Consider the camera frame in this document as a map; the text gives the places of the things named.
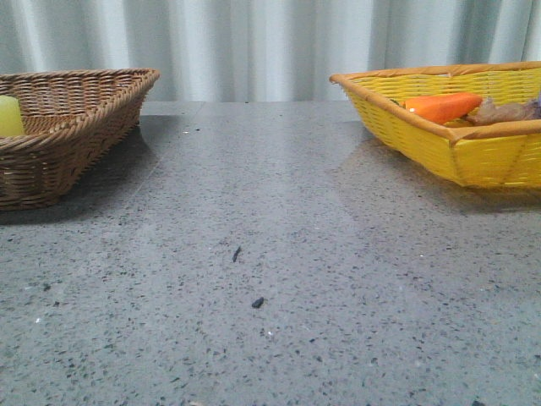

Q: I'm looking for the yellow tape roll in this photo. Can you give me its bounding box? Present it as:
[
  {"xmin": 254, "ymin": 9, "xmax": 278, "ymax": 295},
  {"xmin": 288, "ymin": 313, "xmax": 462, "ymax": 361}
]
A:
[{"xmin": 0, "ymin": 96, "xmax": 25, "ymax": 137}]

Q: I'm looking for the white pleated curtain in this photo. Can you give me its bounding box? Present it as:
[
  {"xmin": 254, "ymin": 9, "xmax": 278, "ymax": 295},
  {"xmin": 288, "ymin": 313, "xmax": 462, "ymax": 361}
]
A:
[{"xmin": 1, "ymin": 1, "xmax": 540, "ymax": 102}]

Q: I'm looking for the orange toy carrot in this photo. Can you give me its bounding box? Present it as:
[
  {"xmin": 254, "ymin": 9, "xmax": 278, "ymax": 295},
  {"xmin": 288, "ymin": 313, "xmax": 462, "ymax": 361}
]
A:
[{"xmin": 403, "ymin": 92, "xmax": 483, "ymax": 124}]

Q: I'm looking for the brown wicker basket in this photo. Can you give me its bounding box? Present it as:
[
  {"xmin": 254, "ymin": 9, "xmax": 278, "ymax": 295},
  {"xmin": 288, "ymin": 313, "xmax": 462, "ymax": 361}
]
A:
[{"xmin": 1, "ymin": 68, "xmax": 160, "ymax": 211}]

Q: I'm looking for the brown ginger root toy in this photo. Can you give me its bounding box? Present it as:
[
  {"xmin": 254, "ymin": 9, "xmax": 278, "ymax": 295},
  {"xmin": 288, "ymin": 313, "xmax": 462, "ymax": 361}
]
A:
[{"xmin": 465, "ymin": 98, "xmax": 534, "ymax": 126}]

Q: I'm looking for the yellow wicker basket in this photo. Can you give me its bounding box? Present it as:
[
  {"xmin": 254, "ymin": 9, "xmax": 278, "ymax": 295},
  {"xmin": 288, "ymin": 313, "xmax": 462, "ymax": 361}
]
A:
[{"xmin": 330, "ymin": 61, "xmax": 540, "ymax": 188}]

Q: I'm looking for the purple toy vegetable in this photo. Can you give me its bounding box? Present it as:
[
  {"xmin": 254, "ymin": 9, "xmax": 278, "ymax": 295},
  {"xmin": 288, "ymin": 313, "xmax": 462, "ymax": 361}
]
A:
[{"xmin": 525, "ymin": 92, "xmax": 541, "ymax": 119}]

